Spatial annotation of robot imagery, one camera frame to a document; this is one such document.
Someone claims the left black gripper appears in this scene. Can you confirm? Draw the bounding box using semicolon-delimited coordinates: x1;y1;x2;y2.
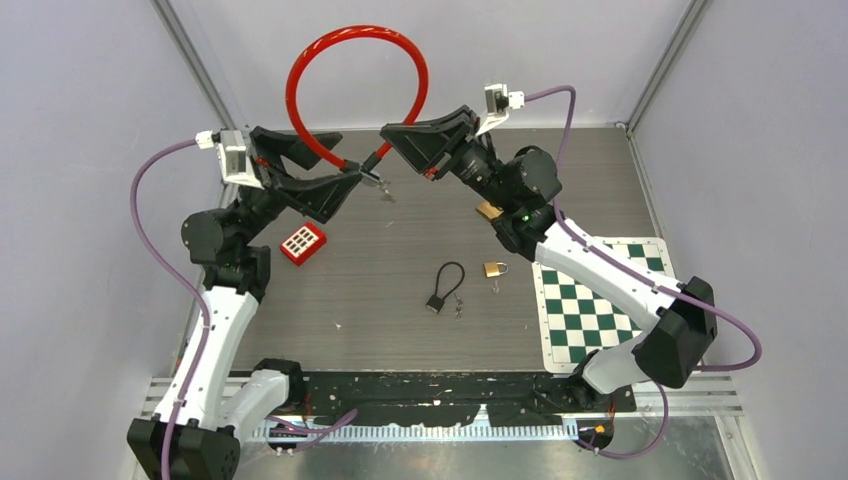
230;128;362;248

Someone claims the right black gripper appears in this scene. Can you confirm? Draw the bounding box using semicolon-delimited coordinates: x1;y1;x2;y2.
379;106;514;212

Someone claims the large brass padlock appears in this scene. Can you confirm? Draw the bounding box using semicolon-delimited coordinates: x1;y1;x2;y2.
475;201;503;222

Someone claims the red cable lock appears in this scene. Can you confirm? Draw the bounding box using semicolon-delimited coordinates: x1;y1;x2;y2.
284;24;430;171

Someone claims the small brass padlock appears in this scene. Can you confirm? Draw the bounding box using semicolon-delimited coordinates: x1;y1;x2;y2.
482;261;509;278

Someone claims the black cable padlock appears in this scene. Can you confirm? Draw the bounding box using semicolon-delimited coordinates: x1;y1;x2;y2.
425;260;466;315

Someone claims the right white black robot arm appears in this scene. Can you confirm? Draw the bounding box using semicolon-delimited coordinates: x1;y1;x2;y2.
380;106;717;411

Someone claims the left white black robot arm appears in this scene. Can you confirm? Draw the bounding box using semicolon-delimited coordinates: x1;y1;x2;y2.
127;127;364;479

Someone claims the red combination lock box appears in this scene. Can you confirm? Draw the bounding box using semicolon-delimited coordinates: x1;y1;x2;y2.
279;222;327;267

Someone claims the small key bunch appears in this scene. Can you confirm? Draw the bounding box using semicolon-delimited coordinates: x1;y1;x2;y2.
453;294;463;320

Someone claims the green white checkered mat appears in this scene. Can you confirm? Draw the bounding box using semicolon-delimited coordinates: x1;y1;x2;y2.
532;237;675;374

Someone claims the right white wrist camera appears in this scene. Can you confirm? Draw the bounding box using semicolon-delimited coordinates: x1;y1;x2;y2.
475;83;525;137

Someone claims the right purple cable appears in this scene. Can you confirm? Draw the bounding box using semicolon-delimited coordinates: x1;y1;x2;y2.
523;85;764;461

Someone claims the purple cable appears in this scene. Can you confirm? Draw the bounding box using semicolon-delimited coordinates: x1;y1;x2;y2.
129;139;359;480
523;85;764;461

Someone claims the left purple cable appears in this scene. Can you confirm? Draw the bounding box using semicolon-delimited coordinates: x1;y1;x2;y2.
129;139;359;480

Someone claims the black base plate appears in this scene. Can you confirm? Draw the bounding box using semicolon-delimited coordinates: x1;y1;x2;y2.
271;371;636;427

